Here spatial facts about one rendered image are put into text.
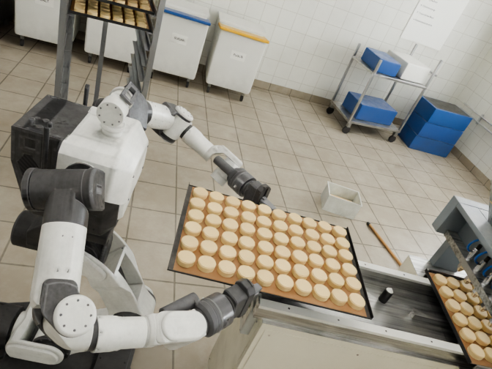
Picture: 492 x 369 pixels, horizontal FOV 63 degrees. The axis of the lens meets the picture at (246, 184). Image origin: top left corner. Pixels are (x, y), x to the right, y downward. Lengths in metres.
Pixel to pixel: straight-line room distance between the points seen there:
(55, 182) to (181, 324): 0.41
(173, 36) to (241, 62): 0.77
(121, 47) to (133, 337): 3.88
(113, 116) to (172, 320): 0.50
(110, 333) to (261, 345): 0.61
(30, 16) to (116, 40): 0.79
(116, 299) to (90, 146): 0.62
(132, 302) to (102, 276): 0.17
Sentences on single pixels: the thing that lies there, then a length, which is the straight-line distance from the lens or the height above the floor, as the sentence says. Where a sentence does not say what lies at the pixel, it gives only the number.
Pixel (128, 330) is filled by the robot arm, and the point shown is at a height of 1.05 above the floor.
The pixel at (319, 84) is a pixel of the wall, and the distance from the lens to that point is 5.65.
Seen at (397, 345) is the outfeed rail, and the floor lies 0.86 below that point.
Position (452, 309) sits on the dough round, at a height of 0.91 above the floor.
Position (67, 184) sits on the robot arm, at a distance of 0.94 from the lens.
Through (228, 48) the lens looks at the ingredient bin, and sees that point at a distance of 4.55.
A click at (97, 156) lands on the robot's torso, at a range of 1.05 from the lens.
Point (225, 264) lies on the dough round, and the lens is 1.15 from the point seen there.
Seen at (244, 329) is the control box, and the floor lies 0.73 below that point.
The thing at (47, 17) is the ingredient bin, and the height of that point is 0.37.
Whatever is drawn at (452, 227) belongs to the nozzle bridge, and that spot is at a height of 1.06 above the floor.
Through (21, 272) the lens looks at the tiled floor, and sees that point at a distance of 2.39.
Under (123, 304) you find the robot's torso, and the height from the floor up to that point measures 0.62.
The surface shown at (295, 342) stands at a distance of 1.38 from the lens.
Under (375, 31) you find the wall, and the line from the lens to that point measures 5.65.
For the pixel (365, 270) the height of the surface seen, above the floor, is 0.88.
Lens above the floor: 1.81
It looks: 33 degrees down
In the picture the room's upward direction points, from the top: 22 degrees clockwise
